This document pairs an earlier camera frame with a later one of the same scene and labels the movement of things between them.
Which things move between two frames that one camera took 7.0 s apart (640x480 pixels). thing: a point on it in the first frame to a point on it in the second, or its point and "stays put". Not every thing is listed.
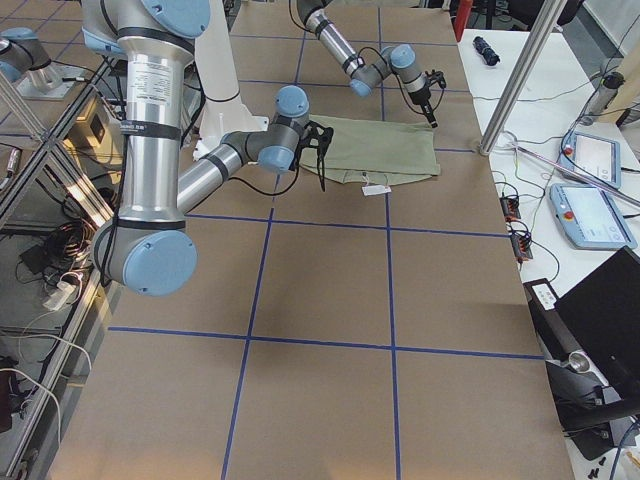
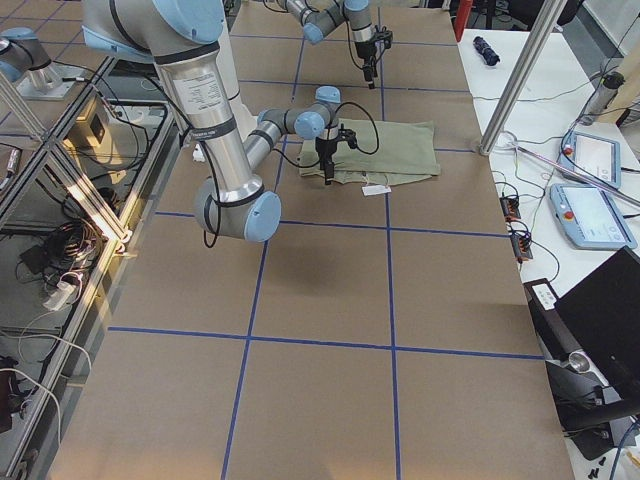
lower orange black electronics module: x=521 y=246 stays put
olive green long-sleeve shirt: x=375 y=152 stays put
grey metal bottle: x=602 y=97 stays put
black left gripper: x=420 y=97 to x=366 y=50
